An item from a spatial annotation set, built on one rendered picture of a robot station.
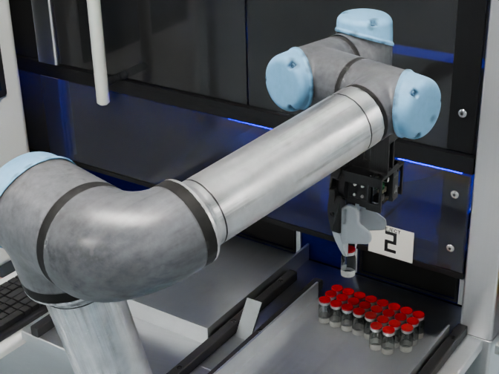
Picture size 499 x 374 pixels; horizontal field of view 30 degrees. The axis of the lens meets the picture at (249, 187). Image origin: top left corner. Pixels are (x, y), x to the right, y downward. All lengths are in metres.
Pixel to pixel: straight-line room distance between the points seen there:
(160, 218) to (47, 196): 0.12
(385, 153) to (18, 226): 0.54
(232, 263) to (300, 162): 0.88
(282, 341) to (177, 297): 0.24
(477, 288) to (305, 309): 0.31
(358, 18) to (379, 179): 0.22
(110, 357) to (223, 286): 0.71
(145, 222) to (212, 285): 0.90
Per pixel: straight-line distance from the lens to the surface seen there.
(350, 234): 1.35
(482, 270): 1.59
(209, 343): 1.59
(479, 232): 1.56
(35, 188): 0.95
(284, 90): 1.16
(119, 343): 1.08
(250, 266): 1.83
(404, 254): 1.64
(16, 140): 2.00
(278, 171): 0.96
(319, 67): 1.15
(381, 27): 1.23
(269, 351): 1.59
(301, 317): 1.67
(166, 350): 1.61
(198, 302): 1.72
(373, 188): 1.31
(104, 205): 0.89
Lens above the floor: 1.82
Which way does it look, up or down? 26 degrees down
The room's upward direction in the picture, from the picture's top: 1 degrees counter-clockwise
